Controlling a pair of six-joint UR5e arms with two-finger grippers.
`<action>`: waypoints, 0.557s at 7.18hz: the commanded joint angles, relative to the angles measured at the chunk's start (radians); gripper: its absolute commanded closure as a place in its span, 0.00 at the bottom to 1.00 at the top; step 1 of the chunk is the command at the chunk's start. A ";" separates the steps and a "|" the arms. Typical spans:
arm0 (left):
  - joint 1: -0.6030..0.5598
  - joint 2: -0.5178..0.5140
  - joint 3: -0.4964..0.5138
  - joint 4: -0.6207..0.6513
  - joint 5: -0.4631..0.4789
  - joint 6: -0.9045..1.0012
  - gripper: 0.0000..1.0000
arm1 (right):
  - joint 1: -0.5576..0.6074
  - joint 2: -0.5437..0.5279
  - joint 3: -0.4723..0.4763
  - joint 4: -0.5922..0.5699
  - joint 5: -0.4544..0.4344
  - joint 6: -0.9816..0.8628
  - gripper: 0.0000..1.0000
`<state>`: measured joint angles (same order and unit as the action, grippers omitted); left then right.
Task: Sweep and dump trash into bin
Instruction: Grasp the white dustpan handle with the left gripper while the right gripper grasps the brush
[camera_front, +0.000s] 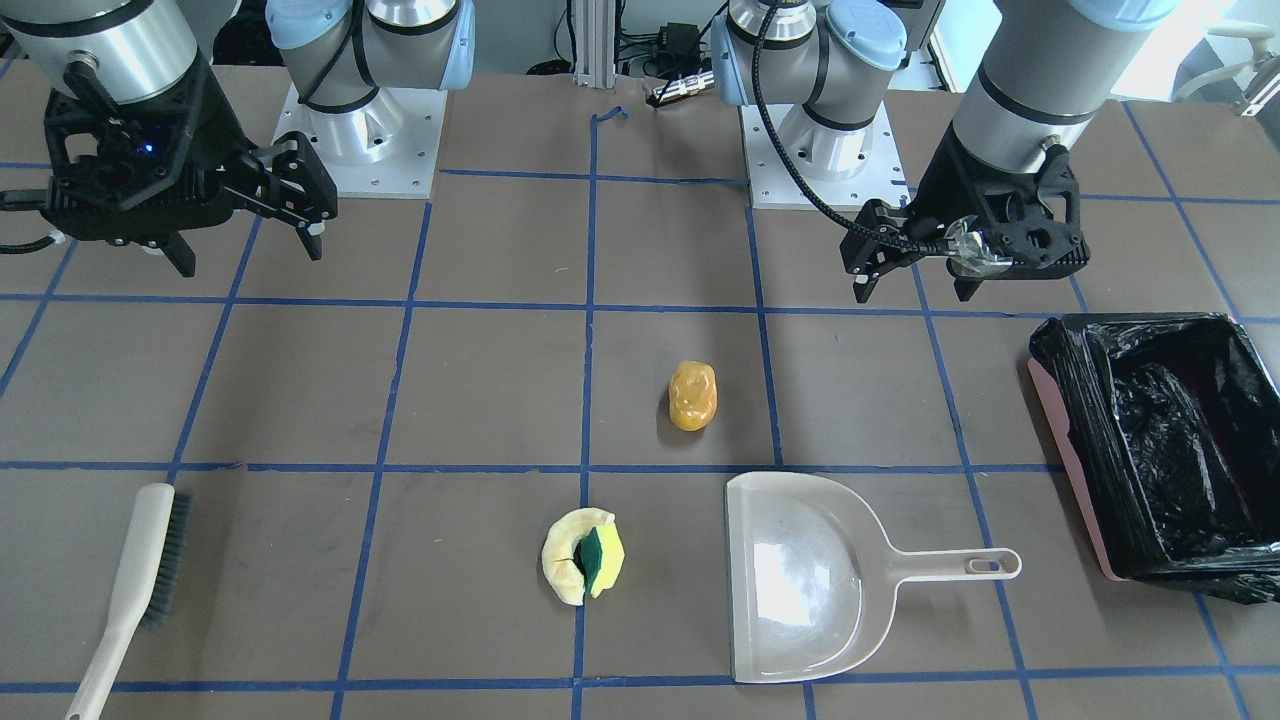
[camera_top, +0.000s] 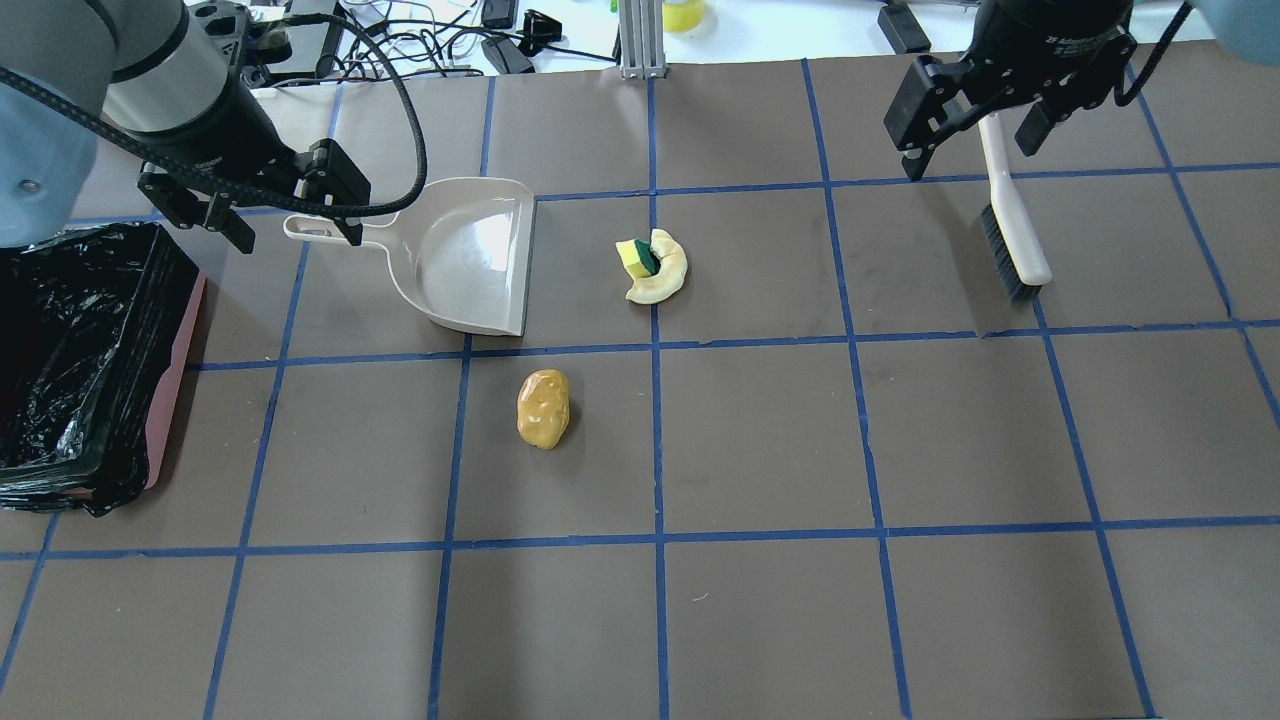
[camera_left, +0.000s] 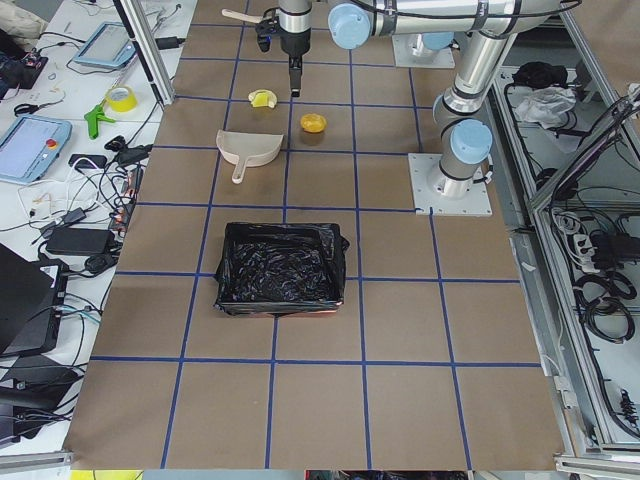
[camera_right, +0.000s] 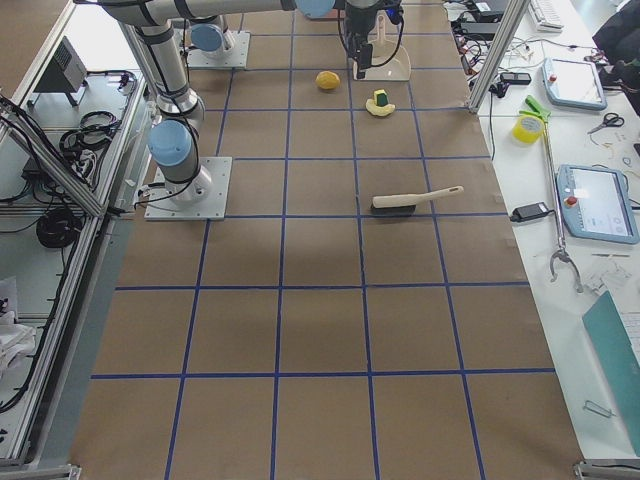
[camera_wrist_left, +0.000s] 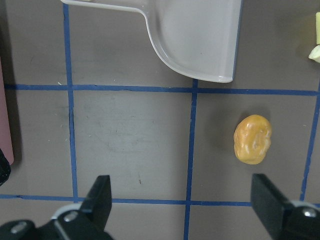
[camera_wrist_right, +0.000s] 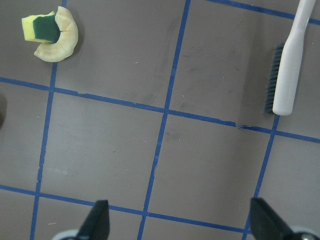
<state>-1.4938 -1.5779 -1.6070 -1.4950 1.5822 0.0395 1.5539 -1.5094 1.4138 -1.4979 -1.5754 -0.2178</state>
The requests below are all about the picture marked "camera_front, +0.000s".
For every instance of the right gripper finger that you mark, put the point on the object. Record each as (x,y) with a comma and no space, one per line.
(174,247)
(288,181)

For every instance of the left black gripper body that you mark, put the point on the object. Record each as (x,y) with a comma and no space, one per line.
(948,188)

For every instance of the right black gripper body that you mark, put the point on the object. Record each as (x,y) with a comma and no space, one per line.
(212,122)

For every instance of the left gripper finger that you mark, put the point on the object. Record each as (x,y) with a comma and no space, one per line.
(877,245)
(971,273)

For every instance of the orange-brown bread roll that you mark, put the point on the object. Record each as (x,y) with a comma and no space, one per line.
(693,396)

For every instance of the beige hand brush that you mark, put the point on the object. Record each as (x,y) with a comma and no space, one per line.
(143,588)

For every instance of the beige dustpan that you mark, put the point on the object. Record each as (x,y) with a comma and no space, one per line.
(815,579)

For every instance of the yellow green sponge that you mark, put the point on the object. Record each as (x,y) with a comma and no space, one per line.
(600,556)

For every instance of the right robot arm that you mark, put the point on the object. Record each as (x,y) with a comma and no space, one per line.
(338,54)

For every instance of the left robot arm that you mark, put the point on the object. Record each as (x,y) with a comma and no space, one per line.
(1047,71)

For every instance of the bin with black bag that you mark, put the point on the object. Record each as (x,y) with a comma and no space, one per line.
(1168,425)

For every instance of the black power adapter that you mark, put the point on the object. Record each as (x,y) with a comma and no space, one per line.
(678,40)

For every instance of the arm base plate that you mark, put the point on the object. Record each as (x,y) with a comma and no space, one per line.
(845,169)
(385,150)

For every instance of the aluminium frame post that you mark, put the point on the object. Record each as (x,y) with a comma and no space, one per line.
(594,39)

